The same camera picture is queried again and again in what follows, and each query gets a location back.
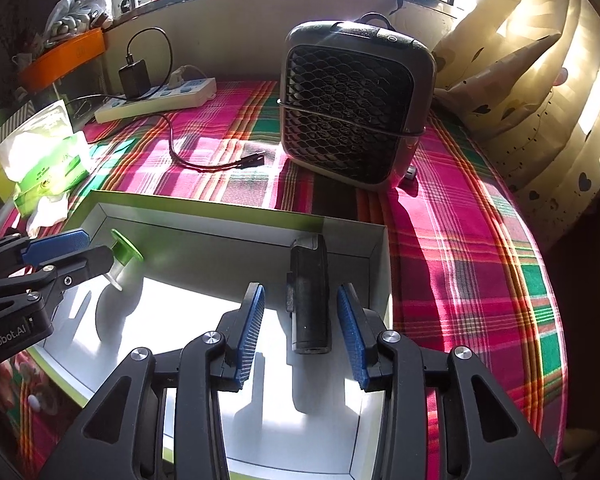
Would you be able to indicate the grey space heater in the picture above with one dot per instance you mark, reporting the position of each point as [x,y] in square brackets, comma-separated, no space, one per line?
[345,105]

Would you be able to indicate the orange tray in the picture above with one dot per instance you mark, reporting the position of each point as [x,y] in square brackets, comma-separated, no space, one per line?
[65,57]

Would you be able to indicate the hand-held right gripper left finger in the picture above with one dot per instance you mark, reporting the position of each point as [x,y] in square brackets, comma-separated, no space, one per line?
[247,340]

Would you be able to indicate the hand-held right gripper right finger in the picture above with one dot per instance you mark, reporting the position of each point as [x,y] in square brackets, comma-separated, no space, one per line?
[352,340]

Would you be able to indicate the cream heart-print curtain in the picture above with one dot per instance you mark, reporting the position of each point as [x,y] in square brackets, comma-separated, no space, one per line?
[570,110]

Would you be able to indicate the green and white suction cup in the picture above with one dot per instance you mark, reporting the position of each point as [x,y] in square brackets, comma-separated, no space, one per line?
[126,246]

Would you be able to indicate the white power strip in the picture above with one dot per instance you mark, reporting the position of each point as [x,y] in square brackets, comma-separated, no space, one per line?
[155,102]

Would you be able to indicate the white plug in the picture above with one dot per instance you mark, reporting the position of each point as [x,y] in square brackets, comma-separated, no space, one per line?
[182,76]

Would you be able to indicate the pink plaid blanket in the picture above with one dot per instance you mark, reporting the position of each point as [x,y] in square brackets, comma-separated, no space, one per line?
[470,260]

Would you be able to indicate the white cardboard box green rim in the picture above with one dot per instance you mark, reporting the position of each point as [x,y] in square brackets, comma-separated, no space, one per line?
[180,305]

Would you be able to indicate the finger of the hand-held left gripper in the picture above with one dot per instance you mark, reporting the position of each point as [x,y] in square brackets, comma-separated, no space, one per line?
[55,247]
[80,265]

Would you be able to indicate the black charger adapter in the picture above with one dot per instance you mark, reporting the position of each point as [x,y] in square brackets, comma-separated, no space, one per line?
[132,80]

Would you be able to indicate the green tissue pack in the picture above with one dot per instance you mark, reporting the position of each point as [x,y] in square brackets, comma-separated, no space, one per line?
[45,160]

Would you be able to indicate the clear plastic bags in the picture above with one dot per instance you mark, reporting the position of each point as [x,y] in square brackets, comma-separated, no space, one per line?
[72,15]

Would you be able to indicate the black handheld device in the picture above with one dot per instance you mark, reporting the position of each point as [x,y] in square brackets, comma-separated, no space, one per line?
[307,300]

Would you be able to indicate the striped green box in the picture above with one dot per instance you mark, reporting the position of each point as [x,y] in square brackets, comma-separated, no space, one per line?
[5,127]

